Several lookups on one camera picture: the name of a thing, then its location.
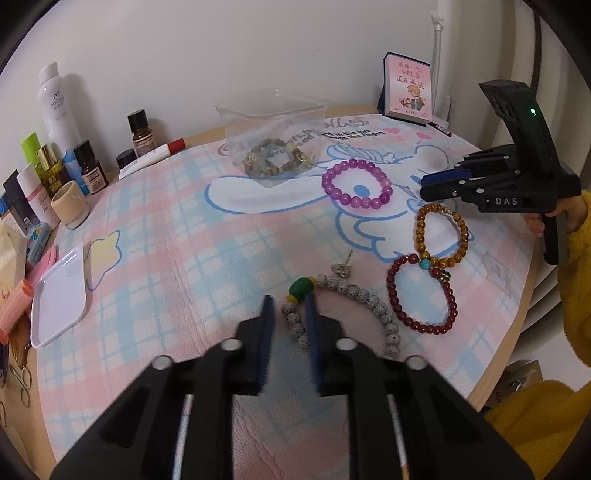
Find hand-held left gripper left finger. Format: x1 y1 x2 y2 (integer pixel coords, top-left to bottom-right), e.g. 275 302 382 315
50 295 278 480

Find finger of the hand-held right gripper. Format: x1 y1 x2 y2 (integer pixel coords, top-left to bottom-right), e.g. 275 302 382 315
419 182 490 205
421 154 485 185

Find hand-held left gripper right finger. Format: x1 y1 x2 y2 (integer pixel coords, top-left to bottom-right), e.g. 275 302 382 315
305 296 536 480

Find white speckled bead bracelet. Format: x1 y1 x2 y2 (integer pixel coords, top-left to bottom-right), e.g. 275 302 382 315
281 274 402 357

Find clear plastic container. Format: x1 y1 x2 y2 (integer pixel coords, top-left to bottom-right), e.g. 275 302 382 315
215 89 337 188

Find person's right forearm yellow sleeve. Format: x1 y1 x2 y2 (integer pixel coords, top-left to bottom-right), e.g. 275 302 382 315
554 188 591 365

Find person's right hand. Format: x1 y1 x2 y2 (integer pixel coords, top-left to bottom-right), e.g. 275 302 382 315
525 193 583 238

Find silver earring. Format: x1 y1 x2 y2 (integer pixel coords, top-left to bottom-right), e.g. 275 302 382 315
331 250 355 279

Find pink illustrated desk calendar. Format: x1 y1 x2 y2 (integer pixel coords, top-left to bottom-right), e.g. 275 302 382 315
376 52 435 126

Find white upright pole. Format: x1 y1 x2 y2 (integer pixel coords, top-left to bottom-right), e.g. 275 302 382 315
429 13 452 121

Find pastel plaid cartoon table mat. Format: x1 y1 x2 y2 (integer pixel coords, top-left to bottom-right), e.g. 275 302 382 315
34 105 536 480

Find brown cardboard box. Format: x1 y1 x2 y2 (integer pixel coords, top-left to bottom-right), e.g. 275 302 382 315
482 360 542 409

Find white rectangular tray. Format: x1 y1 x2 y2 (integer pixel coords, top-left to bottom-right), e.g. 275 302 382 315
30 244 88 349

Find white tube with red cap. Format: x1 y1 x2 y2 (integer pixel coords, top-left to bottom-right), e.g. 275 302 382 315
119 137 186 180

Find pink flat packet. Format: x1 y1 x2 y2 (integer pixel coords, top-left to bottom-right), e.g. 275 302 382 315
25 244 58 296

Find tall brown dropper bottle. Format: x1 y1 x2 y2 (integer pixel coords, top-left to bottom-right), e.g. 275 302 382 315
127 109 162 158

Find cream round cup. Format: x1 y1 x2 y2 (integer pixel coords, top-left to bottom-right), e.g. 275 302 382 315
51 181 90 230

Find short brown dropper bottle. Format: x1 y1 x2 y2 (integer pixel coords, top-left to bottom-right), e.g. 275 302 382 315
74 140 109 195

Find person's yellow fleece clothing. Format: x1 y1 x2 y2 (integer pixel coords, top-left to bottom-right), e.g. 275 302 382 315
482 378 591 480

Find small scissors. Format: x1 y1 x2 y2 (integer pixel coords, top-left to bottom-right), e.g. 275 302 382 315
9 364 33 408

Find turquoise small case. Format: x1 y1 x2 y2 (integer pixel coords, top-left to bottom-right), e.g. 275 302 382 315
25 223 51 265

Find pink hair roller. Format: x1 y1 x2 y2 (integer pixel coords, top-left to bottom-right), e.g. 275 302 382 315
0 279 34 334

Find light blue bottle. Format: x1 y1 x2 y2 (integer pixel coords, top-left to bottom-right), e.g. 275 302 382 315
62 150 90 195

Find white bottle with pink label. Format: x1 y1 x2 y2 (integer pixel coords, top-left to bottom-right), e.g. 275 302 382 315
17 164 61 230

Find beige paper packet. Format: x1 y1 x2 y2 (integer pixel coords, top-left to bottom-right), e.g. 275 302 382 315
0 226 28 296

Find gold perfume bottle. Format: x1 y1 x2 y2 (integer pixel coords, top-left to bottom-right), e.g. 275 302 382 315
36 144 72 195

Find black cosmetic box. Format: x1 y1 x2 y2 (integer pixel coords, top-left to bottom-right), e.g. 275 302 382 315
2 171 40 232

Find light green capped bottle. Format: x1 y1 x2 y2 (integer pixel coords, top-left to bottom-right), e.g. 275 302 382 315
21 132 47 163

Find tall white spray bottle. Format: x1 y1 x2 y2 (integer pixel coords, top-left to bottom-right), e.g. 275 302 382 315
38 62 86 158

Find amber brown bead bracelet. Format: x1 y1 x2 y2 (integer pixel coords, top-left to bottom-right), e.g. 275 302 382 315
416 203 470 271

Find dark red bead bracelet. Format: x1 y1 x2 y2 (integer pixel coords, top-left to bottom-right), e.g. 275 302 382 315
387 254 459 335

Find purple bead bracelet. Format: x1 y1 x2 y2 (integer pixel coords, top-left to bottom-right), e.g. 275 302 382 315
322 158 394 210

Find olive grey bead bracelet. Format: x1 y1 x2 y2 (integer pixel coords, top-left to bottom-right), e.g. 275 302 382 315
272 140 319 175

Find jade stone bead bracelet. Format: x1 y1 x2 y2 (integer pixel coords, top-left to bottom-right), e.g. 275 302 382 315
242 142 280 178

